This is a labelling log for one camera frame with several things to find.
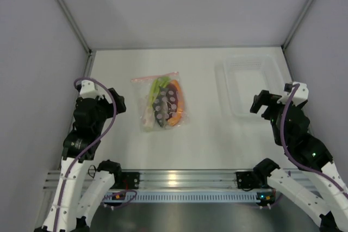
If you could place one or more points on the green fake celery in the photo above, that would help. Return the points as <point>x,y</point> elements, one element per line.
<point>148,118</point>

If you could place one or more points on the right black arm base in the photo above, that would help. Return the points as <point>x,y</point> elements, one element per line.
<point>246,180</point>

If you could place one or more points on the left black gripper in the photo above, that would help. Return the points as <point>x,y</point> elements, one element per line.
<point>119,100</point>

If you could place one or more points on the dark red fake meat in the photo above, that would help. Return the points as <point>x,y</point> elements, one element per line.
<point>172,99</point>

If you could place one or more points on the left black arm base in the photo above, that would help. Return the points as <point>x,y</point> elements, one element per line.
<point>129,180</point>

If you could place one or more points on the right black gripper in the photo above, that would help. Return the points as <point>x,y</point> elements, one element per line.
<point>265,98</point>

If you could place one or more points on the grey fake fish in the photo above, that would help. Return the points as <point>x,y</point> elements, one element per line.
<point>159,106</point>

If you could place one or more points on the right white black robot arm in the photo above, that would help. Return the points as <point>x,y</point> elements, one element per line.
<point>327,209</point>

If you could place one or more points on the grey slotted cable duct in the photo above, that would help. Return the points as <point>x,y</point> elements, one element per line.
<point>192,197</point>

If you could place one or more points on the white plastic basket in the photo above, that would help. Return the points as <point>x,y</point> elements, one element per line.
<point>241,77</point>

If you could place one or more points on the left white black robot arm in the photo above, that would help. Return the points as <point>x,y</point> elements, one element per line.
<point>72,208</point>

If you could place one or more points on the aluminium mounting rail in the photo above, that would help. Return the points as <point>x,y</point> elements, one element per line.
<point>186,179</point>

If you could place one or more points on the orange fake papaya slice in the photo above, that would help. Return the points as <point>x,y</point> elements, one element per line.
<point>174,120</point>

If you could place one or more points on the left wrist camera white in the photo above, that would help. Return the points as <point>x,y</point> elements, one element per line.
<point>88,89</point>

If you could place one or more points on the clear zip top bag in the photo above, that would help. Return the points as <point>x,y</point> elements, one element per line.
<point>141,87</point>

